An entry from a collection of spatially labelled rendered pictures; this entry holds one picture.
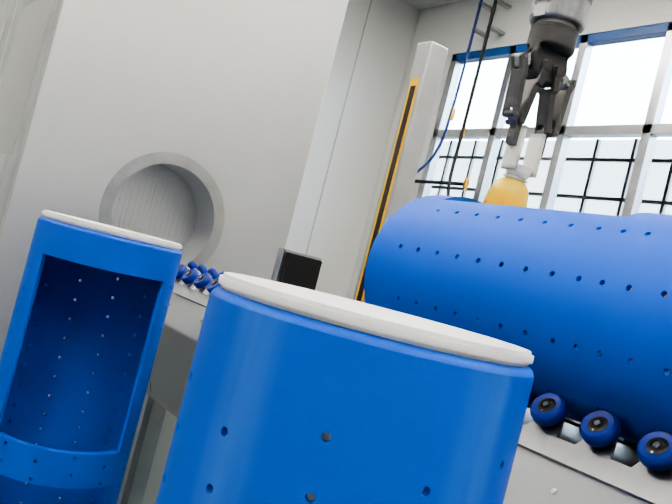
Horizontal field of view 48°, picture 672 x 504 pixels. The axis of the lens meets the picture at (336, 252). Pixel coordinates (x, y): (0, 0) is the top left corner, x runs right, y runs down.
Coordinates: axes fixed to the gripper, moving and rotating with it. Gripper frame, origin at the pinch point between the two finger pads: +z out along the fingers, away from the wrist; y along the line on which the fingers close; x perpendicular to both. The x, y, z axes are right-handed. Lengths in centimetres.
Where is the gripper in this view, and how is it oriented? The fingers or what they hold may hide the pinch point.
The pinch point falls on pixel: (523, 152)
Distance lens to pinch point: 123.8
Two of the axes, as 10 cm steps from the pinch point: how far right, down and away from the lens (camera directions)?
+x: 5.5, 1.2, -8.3
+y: -8.0, -2.2, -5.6
